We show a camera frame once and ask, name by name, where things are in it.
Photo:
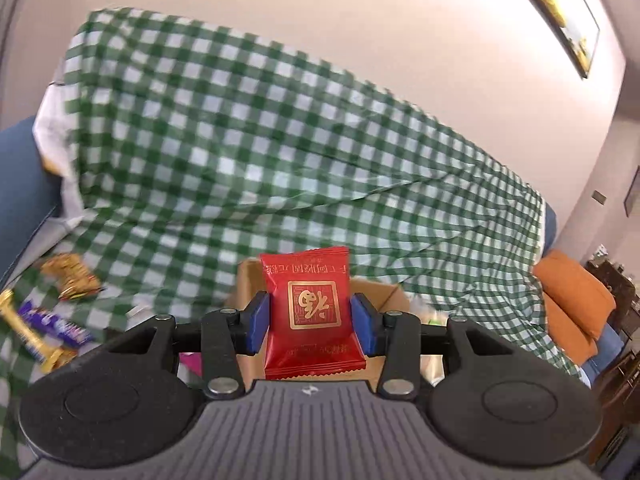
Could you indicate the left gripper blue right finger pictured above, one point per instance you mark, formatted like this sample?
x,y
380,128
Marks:
x,y
366,323

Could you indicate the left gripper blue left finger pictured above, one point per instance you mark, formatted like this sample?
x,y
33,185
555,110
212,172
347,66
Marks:
x,y
256,319

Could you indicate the red square snack packet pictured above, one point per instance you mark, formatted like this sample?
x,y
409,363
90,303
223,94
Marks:
x,y
310,331

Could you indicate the yellow Alpenliebe candy bar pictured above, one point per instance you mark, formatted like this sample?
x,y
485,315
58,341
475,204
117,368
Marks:
x,y
49,357

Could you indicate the brown cardboard box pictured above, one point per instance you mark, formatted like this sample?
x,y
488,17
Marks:
x,y
249,279

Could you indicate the clear plastic snack wrapper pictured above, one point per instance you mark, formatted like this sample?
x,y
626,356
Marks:
x,y
420,307

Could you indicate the purple silver stick sachet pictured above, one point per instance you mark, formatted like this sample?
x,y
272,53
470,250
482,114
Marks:
x,y
190,367

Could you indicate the green white checkered cloth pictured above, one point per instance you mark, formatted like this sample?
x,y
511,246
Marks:
x,y
198,147

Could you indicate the purple snack wrapper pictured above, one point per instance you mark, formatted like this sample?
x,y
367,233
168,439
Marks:
x,y
52,324

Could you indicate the clear bag of crackers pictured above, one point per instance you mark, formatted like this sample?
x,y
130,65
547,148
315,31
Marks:
x,y
74,279

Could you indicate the orange pillow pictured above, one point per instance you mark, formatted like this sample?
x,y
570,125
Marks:
x,y
577,305

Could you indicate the blue sofa cushion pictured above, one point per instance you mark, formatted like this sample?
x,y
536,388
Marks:
x,y
30,202

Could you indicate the dark side table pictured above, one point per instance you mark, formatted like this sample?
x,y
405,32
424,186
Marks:
x,y
614,371

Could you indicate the white paper bag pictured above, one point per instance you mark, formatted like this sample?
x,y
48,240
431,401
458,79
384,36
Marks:
x,y
52,131

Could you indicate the framed wall picture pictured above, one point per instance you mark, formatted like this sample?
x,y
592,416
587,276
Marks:
x,y
575,26

